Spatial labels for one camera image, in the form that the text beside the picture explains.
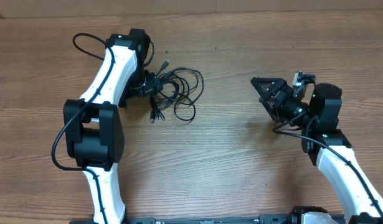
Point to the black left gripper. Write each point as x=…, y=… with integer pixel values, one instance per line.
x=154, y=84

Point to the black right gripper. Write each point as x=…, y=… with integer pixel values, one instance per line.
x=277, y=84

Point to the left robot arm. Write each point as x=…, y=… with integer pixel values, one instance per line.
x=92, y=127

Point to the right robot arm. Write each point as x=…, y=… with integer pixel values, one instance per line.
x=309, y=111

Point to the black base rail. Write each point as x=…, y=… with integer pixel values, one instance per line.
x=293, y=217

